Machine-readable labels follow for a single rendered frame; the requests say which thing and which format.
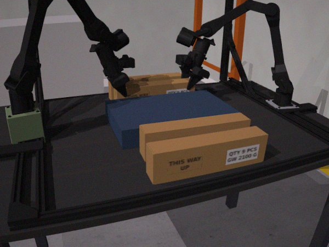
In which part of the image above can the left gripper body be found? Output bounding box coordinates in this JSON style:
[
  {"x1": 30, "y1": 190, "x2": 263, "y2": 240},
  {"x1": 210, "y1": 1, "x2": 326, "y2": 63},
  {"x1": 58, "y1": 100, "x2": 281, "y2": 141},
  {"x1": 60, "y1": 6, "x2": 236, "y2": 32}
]
[{"x1": 181, "y1": 49, "x2": 210, "y2": 79}]

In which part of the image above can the brown cardboard carton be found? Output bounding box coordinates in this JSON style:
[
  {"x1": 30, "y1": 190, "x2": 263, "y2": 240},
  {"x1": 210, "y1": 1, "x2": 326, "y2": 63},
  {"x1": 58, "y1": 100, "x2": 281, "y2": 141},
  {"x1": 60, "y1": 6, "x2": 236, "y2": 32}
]
[
  {"x1": 146, "y1": 126, "x2": 268, "y2": 185},
  {"x1": 108, "y1": 72, "x2": 181, "y2": 100},
  {"x1": 139, "y1": 113, "x2": 251, "y2": 162},
  {"x1": 114, "y1": 78, "x2": 195, "y2": 99}
]

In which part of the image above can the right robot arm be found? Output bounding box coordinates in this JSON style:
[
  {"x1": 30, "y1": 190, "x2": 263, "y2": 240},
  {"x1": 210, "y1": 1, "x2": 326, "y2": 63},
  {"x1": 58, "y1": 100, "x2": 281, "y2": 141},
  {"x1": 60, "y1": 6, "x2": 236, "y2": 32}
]
[{"x1": 4, "y1": 0, "x2": 135, "y2": 115}]

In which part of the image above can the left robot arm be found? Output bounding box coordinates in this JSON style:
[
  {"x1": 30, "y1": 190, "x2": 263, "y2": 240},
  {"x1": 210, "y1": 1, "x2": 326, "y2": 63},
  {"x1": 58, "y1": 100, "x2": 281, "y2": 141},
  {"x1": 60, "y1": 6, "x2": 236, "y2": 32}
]
[{"x1": 175, "y1": 0, "x2": 294, "y2": 107}]

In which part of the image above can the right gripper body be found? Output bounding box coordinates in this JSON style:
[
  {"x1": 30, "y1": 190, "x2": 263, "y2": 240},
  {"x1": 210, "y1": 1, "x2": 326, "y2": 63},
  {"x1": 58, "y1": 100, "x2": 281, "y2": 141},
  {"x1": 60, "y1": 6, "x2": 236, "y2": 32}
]
[{"x1": 101, "y1": 55, "x2": 130, "y2": 88}]

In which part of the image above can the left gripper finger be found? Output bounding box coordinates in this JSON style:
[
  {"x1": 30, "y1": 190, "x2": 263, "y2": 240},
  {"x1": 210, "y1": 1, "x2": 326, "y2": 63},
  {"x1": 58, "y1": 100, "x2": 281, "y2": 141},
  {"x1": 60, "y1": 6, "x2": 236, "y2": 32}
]
[
  {"x1": 187, "y1": 72, "x2": 204, "y2": 90},
  {"x1": 180, "y1": 66, "x2": 192, "y2": 78}
]

